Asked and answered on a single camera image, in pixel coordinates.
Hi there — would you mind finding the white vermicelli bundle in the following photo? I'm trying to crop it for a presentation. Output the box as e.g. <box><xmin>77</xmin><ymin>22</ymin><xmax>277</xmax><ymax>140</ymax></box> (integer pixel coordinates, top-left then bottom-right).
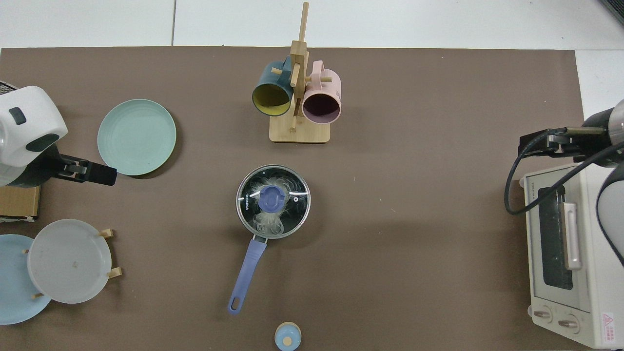
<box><xmin>248</xmin><ymin>170</ymin><xmax>302</xmax><ymax>235</ymax></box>

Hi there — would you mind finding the black flat object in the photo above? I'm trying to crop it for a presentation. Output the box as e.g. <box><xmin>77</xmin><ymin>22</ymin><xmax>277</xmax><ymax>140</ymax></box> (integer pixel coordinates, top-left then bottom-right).
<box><xmin>599</xmin><ymin>0</ymin><xmax>624</xmax><ymax>26</ymax></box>

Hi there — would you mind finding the pink mug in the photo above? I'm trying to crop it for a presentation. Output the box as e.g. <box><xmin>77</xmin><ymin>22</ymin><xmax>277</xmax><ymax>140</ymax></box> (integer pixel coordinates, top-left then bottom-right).
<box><xmin>301</xmin><ymin>60</ymin><xmax>342</xmax><ymax>124</ymax></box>

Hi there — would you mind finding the glass lid with blue knob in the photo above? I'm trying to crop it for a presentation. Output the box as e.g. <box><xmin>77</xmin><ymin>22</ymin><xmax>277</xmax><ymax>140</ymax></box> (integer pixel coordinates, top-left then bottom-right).
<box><xmin>236</xmin><ymin>165</ymin><xmax>311</xmax><ymax>240</ymax></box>

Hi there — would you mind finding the wooden cup stand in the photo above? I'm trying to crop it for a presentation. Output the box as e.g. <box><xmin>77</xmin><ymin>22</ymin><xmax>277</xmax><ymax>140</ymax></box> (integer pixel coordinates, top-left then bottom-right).
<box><xmin>269</xmin><ymin>1</ymin><xmax>332</xmax><ymax>144</ymax></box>

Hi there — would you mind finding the pale toaster oven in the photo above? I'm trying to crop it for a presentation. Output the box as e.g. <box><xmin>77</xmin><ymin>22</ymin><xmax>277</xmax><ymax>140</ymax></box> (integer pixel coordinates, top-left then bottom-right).
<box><xmin>519</xmin><ymin>162</ymin><xmax>624</xmax><ymax>349</ymax></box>

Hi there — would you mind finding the pale green plate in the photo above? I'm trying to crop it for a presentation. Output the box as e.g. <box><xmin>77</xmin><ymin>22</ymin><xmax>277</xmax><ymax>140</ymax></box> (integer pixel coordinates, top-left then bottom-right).
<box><xmin>97</xmin><ymin>99</ymin><xmax>177</xmax><ymax>176</ymax></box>

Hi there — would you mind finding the brown table cloth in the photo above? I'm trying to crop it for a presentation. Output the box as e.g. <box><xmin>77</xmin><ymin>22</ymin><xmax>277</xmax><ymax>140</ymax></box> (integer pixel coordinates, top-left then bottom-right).
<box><xmin>0</xmin><ymin>46</ymin><xmax>589</xmax><ymax>351</ymax></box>

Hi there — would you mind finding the wooden plate rack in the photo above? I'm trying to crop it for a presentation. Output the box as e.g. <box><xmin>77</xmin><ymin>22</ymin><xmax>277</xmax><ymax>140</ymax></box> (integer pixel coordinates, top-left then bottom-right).
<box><xmin>22</xmin><ymin>228</ymin><xmax>122</xmax><ymax>299</ymax></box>

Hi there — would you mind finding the grey white plate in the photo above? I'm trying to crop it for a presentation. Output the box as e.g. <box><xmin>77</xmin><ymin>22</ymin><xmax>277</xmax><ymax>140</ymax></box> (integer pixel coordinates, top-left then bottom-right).
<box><xmin>27</xmin><ymin>219</ymin><xmax>113</xmax><ymax>304</ymax></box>

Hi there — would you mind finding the black pot with blue handle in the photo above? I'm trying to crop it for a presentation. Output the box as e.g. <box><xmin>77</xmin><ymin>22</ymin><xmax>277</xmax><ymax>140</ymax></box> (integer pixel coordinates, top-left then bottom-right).
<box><xmin>227</xmin><ymin>165</ymin><xmax>311</xmax><ymax>315</ymax></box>

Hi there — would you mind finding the light blue plate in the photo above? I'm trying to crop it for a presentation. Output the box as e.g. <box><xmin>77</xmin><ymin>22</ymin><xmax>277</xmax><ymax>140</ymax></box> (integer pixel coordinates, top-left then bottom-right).
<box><xmin>0</xmin><ymin>234</ymin><xmax>52</xmax><ymax>325</ymax></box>

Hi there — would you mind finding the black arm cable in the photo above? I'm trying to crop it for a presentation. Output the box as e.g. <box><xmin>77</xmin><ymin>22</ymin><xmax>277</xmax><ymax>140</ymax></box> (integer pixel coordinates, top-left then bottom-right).
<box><xmin>505</xmin><ymin>127</ymin><xmax>624</xmax><ymax>216</ymax></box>

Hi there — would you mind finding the small blue round thing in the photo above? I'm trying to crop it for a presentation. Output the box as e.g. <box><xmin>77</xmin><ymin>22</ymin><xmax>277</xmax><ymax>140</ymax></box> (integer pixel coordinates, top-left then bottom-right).
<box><xmin>274</xmin><ymin>322</ymin><xmax>302</xmax><ymax>351</ymax></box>

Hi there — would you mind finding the dark teal mug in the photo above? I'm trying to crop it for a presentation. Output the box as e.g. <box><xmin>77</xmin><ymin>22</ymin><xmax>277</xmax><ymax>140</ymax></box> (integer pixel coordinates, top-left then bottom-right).
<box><xmin>252</xmin><ymin>56</ymin><xmax>295</xmax><ymax>117</ymax></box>

